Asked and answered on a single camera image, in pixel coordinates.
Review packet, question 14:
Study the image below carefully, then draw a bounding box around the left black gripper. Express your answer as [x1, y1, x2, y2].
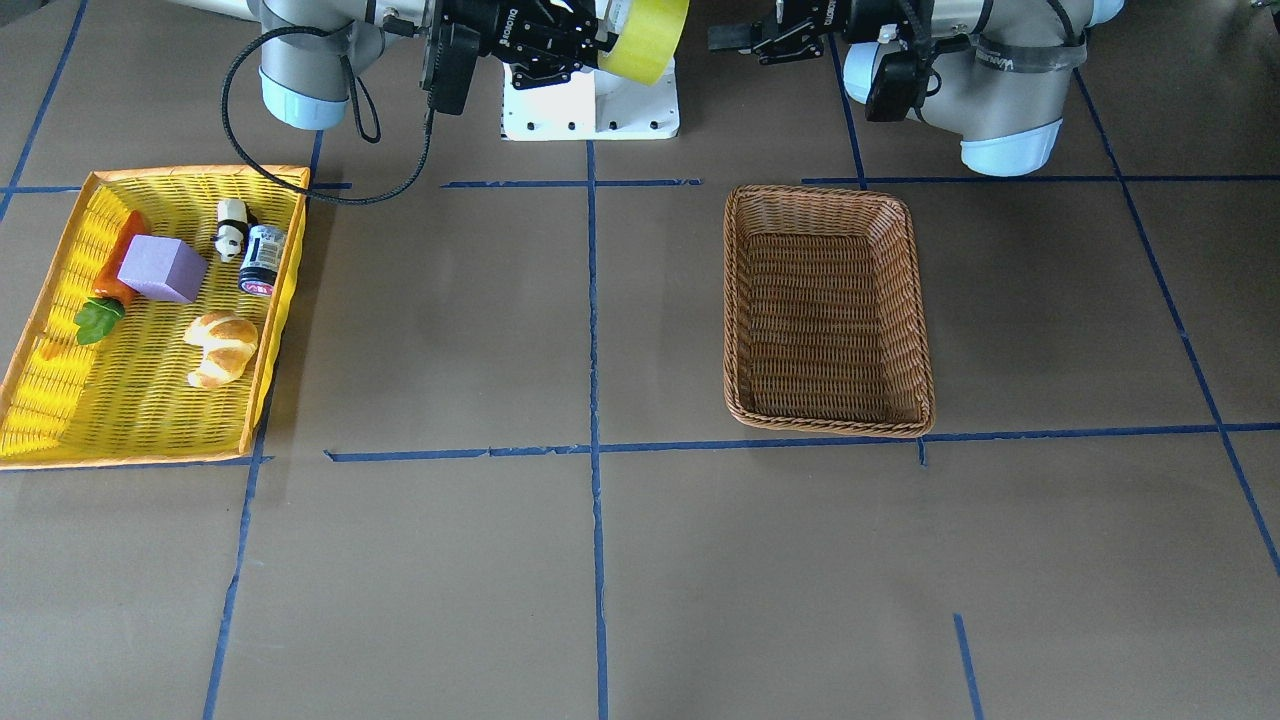
[708, 1, 901, 67]

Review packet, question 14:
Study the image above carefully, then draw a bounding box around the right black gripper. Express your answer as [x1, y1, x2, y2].
[442, 1, 616, 91]

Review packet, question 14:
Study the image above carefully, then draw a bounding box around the yellow tape roll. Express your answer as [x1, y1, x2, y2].
[599, 1, 690, 85]

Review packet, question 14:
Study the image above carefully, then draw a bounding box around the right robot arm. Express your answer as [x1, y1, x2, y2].
[248, 1, 620, 129]

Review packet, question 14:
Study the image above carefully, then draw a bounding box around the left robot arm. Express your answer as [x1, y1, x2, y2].
[707, 1, 1124, 177]

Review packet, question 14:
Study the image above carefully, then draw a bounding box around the brown wicker basket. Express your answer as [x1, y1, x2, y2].
[723, 184, 936, 439]

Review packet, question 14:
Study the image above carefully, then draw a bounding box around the yellow plastic basket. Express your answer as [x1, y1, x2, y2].
[1, 165, 310, 470]

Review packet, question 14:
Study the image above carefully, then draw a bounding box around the small dark jar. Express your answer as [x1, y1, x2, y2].
[237, 224, 285, 297]

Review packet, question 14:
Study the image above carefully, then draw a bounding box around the toy panda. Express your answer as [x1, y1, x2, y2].
[212, 199, 256, 263]

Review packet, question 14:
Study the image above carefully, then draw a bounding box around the toy croissant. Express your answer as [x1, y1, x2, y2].
[183, 311, 259, 389]

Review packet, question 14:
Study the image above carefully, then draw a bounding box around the purple foam block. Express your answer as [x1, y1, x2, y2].
[116, 234, 209, 304]

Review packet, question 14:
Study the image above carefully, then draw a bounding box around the toy carrot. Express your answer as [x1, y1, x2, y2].
[73, 210, 150, 346]

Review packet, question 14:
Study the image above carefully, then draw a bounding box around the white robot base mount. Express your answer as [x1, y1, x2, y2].
[500, 61, 681, 142]

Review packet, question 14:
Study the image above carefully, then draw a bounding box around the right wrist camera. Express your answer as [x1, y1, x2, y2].
[421, 22, 481, 117]

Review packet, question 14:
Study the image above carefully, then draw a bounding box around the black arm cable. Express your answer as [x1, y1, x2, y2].
[220, 22, 442, 208]

